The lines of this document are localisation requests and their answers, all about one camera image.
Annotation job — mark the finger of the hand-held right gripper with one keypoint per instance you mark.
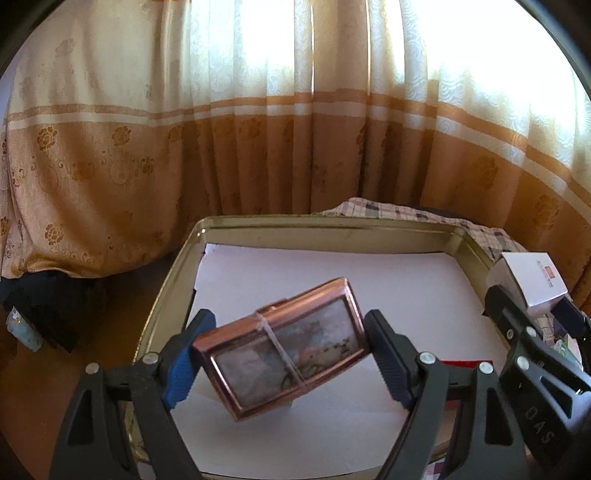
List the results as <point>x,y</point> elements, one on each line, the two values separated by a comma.
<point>503,309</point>
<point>575,321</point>

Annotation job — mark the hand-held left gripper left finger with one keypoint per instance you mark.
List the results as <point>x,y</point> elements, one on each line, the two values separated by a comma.
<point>183,369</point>

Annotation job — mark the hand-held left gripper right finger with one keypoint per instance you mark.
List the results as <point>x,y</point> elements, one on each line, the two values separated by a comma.
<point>391,357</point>

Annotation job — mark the small white cardboard box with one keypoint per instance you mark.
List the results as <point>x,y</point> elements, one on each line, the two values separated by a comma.
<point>526,277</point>

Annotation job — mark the copper framed rectangular box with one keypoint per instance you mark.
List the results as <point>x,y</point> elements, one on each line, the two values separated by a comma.
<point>277,355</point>

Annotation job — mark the metal tin tray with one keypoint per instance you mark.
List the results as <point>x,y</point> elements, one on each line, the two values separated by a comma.
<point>258,230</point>

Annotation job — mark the red paper sheet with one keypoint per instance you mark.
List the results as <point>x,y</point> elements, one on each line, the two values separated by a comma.
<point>457,364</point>

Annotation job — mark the white paper liner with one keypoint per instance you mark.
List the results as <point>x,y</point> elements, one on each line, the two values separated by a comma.
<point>406,286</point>

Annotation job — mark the plaid tablecloth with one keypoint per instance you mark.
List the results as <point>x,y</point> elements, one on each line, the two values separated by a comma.
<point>392,210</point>

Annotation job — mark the dark cloth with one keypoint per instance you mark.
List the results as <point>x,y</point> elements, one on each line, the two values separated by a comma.
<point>51,304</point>

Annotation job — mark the pale blue container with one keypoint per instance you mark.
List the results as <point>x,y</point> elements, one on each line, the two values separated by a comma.
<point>23,330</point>

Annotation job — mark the beige floral curtain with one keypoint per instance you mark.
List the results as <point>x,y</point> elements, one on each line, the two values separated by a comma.
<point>258,138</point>

